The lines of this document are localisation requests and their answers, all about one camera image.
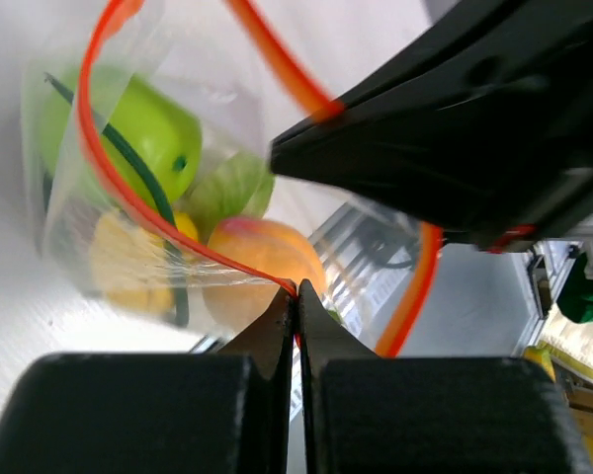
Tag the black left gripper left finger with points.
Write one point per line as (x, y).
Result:
(225, 412)

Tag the aluminium mounting rail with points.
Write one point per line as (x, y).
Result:
(369, 256)

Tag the clear orange-zipper zip bag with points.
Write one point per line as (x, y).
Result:
(247, 70)

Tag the spare yellow fruit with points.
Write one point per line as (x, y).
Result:
(542, 358)

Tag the green apple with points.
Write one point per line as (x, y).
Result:
(166, 137)

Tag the yellow lemon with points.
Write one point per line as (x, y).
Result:
(130, 266)

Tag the orange fruit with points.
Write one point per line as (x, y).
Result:
(265, 245)

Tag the white cauliflower with green leaves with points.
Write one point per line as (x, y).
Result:
(240, 185)

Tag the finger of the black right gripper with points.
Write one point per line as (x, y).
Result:
(482, 124)

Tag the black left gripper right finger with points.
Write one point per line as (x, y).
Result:
(367, 414)

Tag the green cloth bag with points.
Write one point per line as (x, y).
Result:
(575, 301)

